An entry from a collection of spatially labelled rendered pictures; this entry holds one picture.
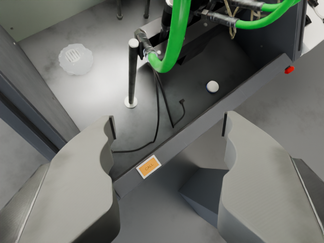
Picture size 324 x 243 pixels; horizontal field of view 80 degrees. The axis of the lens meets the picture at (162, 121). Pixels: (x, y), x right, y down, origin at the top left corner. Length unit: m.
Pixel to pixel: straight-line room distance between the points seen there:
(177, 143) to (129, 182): 0.14
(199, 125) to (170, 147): 0.09
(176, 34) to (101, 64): 0.50
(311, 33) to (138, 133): 0.60
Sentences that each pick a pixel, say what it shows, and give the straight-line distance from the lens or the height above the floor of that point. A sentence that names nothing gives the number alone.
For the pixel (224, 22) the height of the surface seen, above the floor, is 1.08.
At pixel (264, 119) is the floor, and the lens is 1.83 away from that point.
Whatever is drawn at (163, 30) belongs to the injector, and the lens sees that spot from 0.51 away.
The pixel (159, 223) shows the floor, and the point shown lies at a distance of 1.49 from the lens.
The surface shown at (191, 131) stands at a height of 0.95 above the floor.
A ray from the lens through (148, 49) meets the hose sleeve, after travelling 0.31.
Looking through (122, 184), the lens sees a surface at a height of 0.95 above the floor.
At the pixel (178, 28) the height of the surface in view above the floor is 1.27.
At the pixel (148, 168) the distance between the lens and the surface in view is 0.45.
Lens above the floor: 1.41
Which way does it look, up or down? 75 degrees down
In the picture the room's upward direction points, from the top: 40 degrees clockwise
